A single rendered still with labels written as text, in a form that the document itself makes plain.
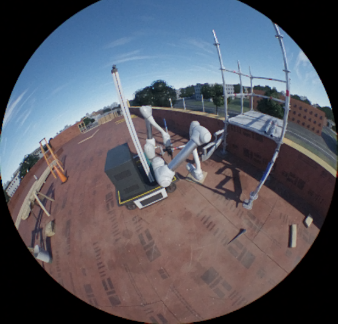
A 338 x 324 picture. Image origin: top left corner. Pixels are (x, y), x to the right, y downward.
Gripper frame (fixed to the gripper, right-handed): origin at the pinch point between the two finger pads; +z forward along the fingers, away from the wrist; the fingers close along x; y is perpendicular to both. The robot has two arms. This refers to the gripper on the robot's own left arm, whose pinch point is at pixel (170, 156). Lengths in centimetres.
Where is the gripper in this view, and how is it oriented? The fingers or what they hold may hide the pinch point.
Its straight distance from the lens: 180.8
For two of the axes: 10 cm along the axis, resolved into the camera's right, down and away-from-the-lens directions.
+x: -4.1, -4.4, 8.0
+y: 8.9, -3.8, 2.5
